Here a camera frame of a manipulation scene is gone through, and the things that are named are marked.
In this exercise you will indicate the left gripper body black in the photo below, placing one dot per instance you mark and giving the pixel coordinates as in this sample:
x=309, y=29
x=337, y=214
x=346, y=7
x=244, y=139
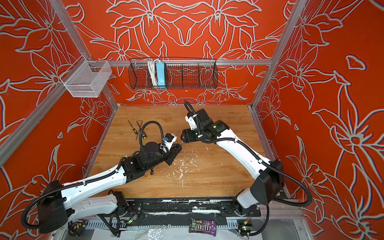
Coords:
x=161, y=158

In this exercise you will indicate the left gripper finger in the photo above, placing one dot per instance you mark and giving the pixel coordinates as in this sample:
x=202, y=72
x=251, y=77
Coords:
x=175, y=150
x=170, y=158

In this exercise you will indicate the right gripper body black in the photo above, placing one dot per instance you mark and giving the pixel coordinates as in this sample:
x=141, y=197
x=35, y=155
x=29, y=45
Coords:
x=192, y=135

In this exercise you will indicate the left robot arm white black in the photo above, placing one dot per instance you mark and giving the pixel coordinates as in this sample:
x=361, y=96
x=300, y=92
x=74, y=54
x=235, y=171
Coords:
x=54, y=207

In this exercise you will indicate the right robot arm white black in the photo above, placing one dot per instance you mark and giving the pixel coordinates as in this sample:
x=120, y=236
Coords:
x=269, y=175

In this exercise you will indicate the small black yellow screwdriver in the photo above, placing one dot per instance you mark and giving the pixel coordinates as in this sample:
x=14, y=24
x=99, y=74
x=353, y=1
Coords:
x=134, y=130

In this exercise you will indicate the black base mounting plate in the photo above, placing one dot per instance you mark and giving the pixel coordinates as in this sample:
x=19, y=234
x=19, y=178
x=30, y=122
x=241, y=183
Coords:
x=179, y=211

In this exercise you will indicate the light blue box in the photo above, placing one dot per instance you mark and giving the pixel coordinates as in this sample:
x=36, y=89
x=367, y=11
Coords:
x=160, y=67

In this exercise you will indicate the clear plastic wrap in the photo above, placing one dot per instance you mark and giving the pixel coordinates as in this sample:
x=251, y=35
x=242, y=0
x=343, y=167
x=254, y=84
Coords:
x=155, y=233

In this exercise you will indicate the purple M&M candy bag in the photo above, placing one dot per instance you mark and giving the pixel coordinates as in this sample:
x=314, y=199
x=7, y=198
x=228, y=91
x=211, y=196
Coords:
x=203, y=227

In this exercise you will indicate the green circuit board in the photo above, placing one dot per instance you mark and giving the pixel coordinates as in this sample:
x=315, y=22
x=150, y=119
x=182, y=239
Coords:
x=244, y=229

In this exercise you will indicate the black yellow tape measure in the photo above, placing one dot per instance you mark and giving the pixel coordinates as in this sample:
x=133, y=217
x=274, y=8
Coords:
x=76, y=229

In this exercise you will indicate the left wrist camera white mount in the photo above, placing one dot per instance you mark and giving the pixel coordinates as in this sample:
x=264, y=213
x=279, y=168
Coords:
x=169, y=140

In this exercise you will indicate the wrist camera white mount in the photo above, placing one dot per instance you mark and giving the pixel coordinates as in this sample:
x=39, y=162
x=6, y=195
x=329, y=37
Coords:
x=190, y=119
x=169, y=140

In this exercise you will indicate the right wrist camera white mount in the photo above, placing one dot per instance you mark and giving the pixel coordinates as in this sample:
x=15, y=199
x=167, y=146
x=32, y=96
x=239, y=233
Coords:
x=190, y=119

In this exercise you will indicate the black wire wall basket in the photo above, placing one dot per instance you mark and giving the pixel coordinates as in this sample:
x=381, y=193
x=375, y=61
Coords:
x=181, y=74

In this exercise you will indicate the white wire mesh basket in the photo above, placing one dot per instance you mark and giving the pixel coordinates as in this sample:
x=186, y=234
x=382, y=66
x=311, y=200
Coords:
x=84, y=81

